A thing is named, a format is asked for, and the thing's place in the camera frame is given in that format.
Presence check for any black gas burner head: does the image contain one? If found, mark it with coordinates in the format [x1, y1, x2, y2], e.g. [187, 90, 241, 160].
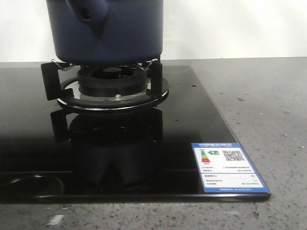
[77, 66, 147, 97]

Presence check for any blue energy efficiency label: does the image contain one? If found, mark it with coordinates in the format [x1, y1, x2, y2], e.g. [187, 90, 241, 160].
[191, 142, 269, 194]

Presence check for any black glass gas stove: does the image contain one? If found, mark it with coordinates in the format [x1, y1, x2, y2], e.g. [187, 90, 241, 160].
[0, 66, 271, 203]

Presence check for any black pot support grate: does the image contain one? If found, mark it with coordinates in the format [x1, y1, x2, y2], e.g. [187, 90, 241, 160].
[41, 59, 169, 112]

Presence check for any dark blue cooking pot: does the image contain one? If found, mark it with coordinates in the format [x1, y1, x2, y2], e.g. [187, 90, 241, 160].
[46, 0, 164, 66]

